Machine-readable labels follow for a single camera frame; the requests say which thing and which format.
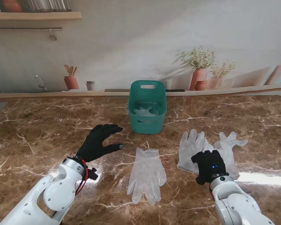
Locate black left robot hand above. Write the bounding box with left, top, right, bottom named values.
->
left=75, top=124, right=125, bottom=163

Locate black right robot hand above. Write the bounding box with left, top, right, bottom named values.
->
left=191, top=150, right=229, bottom=186

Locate translucent white disposable glove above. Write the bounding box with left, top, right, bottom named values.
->
left=133, top=106, right=153, bottom=124
left=213, top=131, right=248, bottom=180
left=177, top=128, right=214, bottom=174
left=148, top=105, right=160, bottom=117
left=126, top=147, right=167, bottom=206

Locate green plastic basket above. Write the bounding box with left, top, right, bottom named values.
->
left=128, top=80, right=167, bottom=135

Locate terracotta pot with wooden utensils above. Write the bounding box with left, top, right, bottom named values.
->
left=63, top=64, right=80, bottom=90

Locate row of glass jars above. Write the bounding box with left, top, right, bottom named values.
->
left=28, top=0, right=72, bottom=12

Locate terracotta jar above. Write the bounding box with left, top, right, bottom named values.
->
left=2, top=0, right=22, bottom=12

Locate red black left arm cable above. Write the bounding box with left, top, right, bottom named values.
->
left=74, top=159, right=89, bottom=195

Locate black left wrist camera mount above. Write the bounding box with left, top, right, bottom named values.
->
left=89, top=167, right=99, bottom=181

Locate metal hanging rail with hook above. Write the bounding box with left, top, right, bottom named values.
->
left=0, top=26, right=63, bottom=41

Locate light wooden wall shelf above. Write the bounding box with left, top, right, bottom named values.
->
left=0, top=11, right=82, bottom=22

